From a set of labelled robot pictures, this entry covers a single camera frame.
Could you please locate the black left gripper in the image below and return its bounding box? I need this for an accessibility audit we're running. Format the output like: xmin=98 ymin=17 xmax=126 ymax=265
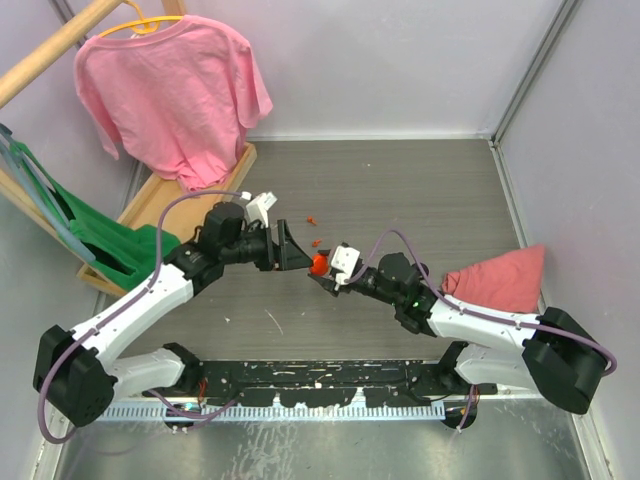
xmin=221 ymin=219 xmax=312 ymax=271

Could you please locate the orange earbud case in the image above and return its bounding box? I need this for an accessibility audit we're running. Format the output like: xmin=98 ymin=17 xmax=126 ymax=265
xmin=309 ymin=253 xmax=330 ymax=277

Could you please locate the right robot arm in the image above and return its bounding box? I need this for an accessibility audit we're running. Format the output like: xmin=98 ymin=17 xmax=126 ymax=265
xmin=309 ymin=246 xmax=614 ymax=415

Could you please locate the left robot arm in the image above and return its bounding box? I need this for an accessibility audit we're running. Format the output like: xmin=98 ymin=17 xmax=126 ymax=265
xmin=34 ymin=193 xmax=312 ymax=427

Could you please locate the wooden rack base tray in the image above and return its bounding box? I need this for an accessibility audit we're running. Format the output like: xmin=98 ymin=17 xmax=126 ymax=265
xmin=76 ymin=140 xmax=258 ymax=299

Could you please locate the green t-shirt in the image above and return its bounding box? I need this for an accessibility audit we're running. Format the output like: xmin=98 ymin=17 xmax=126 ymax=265
xmin=9 ymin=141 xmax=182 ymax=296

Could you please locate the salmon pink folded cloth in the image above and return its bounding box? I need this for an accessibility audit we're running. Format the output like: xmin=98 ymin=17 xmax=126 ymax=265
xmin=441 ymin=244 xmax=546 ymax=313

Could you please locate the pink t-shirt on hanger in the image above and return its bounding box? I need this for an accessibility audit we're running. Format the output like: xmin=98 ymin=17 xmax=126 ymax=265
xmin=74 ymin=15 xmax=273 ymax=192

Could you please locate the yellow clothes hanger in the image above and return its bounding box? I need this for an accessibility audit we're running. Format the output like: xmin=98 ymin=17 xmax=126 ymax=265
xmin=99 ymin=0 xmax=187 ymax=37

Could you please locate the grey-blue clothes hanger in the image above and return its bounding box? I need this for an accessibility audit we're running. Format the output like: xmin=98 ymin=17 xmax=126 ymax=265
xmin=1 ymin=124 xmax=96 ymax=264

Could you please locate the wooden hanging rod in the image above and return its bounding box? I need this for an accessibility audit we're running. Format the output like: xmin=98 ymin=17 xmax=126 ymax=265
xmin=1 ymin=0 xmax=121 ymax=107

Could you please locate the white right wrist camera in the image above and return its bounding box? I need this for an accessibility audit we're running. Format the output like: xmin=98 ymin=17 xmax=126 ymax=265
xmin=329 ymin=244 xmax=360 ymax=277

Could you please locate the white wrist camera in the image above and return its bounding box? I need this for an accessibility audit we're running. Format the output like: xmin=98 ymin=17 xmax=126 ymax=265
xmin=240 ymin=191 xmax=277 ymax=228
xmin=329 ymin=244 xmax=360 ymax=277

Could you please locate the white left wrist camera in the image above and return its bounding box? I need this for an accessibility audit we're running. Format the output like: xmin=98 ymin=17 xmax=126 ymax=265
xmin=240 ymin=191 xmax=277 ymax=228

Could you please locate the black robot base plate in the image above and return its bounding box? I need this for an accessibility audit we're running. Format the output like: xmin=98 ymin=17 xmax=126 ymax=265
xmin=158 ymin=360 xmax=470 ymax=408

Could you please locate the grey slotted cable duct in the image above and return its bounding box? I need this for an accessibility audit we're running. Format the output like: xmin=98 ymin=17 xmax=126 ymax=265
xmin=99 ymin=401 xmax=446 ymax=423

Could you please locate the aluminium corner frame post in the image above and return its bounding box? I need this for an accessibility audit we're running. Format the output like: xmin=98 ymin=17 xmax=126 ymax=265
xmin=489 ymin=0 xmax=582 ymax=148

